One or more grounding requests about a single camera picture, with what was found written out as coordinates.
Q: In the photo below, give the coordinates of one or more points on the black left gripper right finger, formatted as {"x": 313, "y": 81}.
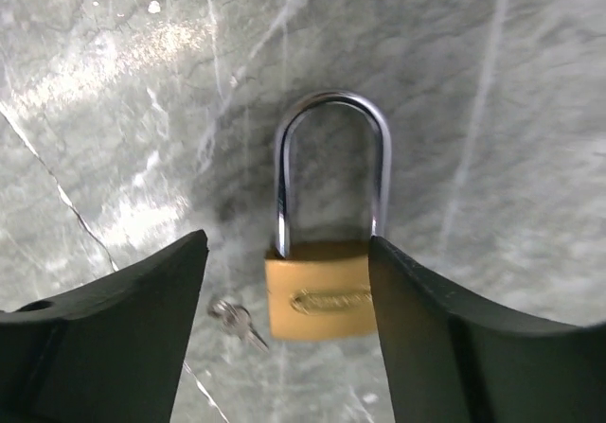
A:
{"x": 452, "y": 355}

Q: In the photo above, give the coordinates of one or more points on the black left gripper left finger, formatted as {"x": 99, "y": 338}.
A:
{"x": 109, "y": 351}

